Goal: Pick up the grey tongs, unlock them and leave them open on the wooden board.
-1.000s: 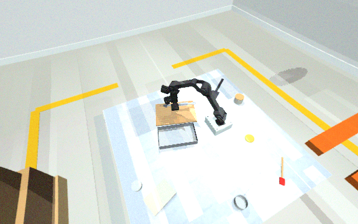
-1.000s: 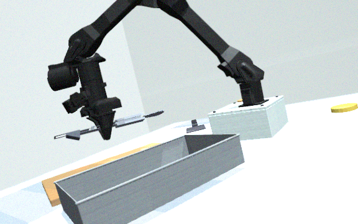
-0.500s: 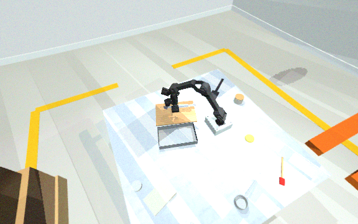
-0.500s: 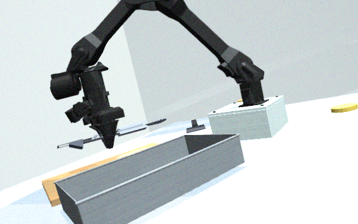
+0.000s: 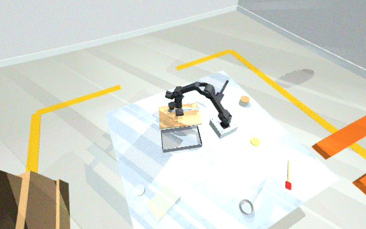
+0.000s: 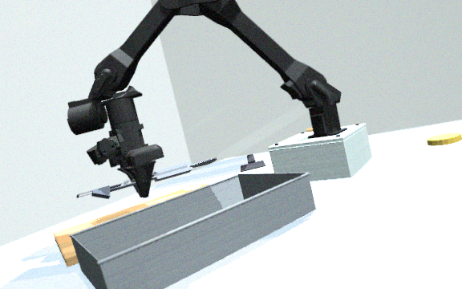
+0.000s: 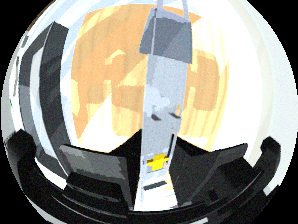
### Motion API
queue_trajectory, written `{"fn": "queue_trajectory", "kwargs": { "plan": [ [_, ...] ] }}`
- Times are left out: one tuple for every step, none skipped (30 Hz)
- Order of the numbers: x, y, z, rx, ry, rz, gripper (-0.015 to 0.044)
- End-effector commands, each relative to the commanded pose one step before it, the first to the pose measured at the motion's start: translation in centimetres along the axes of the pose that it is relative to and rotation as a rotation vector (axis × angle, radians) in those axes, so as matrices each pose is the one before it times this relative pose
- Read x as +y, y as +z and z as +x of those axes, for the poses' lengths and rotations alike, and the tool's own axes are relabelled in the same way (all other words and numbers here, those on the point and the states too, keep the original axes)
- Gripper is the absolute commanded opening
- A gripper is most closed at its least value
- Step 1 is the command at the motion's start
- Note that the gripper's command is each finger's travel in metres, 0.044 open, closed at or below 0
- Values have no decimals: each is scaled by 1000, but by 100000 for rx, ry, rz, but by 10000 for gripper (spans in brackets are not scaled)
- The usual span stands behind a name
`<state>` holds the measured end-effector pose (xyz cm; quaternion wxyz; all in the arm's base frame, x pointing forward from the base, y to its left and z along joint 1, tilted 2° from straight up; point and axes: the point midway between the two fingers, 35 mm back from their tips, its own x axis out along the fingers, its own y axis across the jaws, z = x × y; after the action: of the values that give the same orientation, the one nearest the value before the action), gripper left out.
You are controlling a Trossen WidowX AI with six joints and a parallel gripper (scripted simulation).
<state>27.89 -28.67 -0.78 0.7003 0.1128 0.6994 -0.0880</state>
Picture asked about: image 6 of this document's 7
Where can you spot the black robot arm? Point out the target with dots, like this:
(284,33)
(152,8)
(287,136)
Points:
(115,72)

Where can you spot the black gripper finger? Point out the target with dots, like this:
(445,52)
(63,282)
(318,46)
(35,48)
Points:
(131,178)
(142,175)

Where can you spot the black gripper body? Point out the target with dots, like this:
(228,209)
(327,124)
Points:
(138,152)

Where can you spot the grey metal roasting tin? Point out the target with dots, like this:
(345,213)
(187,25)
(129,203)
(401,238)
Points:
(161,244)

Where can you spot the yellow flat disc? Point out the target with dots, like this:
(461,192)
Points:
(444,139)

